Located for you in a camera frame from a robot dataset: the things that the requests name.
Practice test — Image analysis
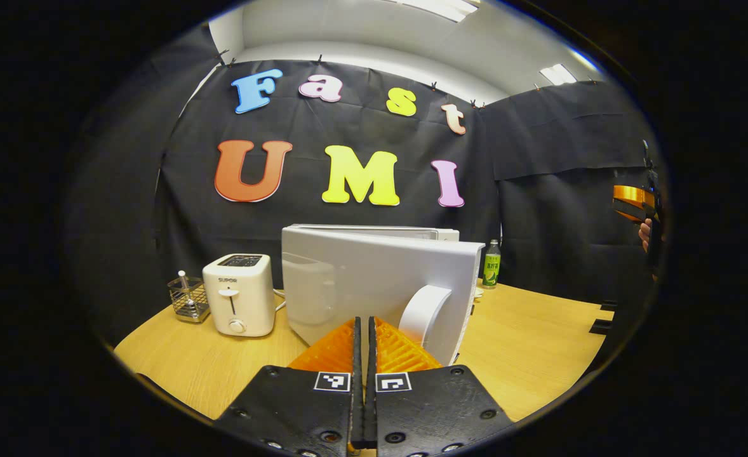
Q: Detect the white microwave oven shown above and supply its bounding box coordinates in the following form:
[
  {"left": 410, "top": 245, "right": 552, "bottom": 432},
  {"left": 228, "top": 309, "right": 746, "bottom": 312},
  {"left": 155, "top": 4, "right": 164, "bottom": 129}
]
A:
[{"left": 281, "top": 223, "right": 486, "bottom": 368}]

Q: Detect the white utensil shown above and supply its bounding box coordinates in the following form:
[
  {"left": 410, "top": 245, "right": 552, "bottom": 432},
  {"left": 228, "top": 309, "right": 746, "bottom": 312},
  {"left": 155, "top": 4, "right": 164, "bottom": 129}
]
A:
[{"left": 178, "top": 270, "right": 197, "bottom": 315}]

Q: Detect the long ceiling light panel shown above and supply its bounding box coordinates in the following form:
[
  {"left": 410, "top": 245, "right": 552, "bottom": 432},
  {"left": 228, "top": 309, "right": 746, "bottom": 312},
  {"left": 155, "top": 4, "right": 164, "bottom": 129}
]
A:
[{"left": 390, "top": 0, "right": 481, "bottom": 23}]

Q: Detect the wire mesh basket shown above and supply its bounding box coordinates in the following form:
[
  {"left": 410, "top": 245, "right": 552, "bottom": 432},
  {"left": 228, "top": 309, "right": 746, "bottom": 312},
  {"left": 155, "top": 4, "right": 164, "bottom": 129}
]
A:
[{"left": 168, "top": 275, "right": 211, "bottom": 323}]

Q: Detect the green drink bottle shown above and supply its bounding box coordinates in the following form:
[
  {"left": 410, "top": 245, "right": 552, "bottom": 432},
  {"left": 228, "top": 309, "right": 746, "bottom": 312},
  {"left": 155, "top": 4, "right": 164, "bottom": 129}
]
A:
[{"left": 482, "top": 239, "right": 502, "bottom": 289}]

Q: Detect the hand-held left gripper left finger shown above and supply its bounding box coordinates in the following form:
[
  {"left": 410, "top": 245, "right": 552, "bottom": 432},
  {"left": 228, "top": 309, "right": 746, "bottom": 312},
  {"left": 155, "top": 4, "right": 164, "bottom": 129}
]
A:
[{"left": 214, "top": 317, "right": 363, "bottom": 457}]

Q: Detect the small ceiling light panel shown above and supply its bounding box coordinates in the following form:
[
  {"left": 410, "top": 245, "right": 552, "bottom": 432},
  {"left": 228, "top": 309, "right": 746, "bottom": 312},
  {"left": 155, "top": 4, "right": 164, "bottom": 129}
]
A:
[{"left": 539, "top": 63, "right": 579, "bottom": 86}]

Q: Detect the black backdrop cloth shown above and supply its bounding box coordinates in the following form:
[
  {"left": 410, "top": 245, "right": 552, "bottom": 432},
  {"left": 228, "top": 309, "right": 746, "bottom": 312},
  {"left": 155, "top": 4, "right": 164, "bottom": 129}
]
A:
[{"left": 63, "top": 25, "right": 667, "bottom": 356}]

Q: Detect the white toaster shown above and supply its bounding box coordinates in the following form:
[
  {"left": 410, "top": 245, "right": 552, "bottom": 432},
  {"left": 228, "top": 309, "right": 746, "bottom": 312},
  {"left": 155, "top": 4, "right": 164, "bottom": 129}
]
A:
[{"left": 203, "top": 254, "right": 277, "bottom": 338}]

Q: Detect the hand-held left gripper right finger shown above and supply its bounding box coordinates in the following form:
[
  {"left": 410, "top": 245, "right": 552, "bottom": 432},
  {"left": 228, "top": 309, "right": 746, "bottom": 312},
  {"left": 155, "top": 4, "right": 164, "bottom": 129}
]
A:
[{"left": 366, "top": 316, "right": 514, "bottom": 457}]

